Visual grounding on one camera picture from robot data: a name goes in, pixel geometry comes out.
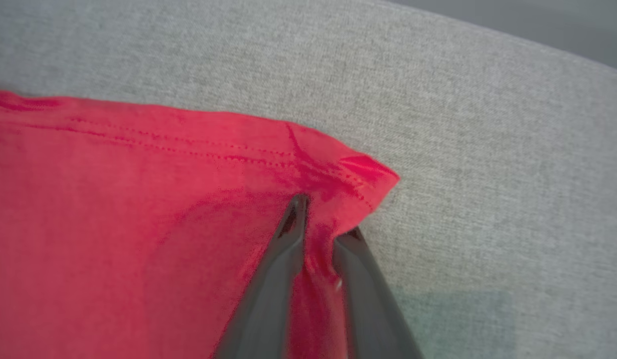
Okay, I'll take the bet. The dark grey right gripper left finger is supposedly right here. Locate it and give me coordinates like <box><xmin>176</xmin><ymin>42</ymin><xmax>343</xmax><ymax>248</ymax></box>
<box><xmin>213</xmin><ymin>193</ymin><xmax>309</xmax><ymax>359</ymax></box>

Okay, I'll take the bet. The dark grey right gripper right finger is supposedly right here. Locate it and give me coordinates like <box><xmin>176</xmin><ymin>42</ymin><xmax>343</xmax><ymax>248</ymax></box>
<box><xmin>332</xmin><ymin>227</ymin><xmax>425</xmax><ymax>359</ymax></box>

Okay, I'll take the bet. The red basketball jersey number 23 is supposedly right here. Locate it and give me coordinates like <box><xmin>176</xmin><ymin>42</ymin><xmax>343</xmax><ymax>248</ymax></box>
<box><xmin>0</xmin><ymin>89</ymin><xmax>401</xmax><ymax>359</ymax></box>

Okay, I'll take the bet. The grey fabric sofa cushion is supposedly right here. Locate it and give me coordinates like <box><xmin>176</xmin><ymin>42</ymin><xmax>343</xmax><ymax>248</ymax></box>
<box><xmin>0</xmin><ymin>0</ymin><xmax>617</xmax><ymax>359</ymax></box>

